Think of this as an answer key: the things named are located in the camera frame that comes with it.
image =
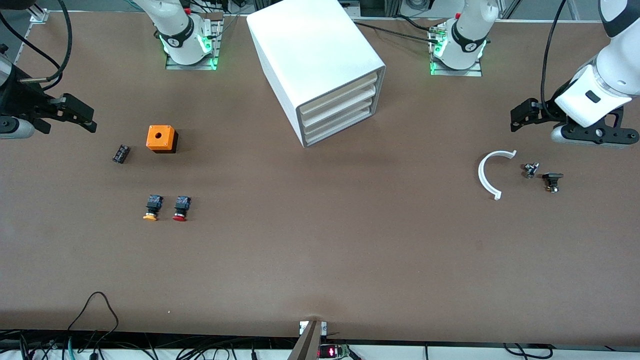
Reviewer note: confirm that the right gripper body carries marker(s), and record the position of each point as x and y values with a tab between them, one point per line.
20	97

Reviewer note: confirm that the lowest white cabinet drawer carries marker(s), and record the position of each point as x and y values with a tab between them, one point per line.
340	129

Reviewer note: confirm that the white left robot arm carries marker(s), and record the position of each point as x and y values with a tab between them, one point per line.
467	35

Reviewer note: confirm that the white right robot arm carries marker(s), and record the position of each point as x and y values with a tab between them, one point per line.
180	30

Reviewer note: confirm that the yellow push button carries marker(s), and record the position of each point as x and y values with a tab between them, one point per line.
152	205

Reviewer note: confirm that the red push button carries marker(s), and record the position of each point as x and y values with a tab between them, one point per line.
181	206

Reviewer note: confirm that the small silver black component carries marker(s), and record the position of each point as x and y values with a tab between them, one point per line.
531	170

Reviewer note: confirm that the small black terminal block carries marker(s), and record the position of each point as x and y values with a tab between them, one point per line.
121	153

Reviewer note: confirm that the white curved plastic arc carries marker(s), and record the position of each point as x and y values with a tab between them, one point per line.
482	175

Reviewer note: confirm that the orange box with hole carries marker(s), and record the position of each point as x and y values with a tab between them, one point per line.
160	137

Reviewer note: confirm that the red lit electronic device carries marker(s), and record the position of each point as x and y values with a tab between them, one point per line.
332	351

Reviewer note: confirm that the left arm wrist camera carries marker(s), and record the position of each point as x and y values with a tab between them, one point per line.
595	135

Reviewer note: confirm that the small black bracket component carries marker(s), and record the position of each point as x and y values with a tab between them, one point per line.
552	179

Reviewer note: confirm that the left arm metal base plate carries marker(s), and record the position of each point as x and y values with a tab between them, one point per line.
455	71

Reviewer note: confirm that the aluminium frame profile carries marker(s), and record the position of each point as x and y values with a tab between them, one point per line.
39	16

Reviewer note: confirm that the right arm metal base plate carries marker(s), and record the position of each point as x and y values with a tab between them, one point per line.
190	66

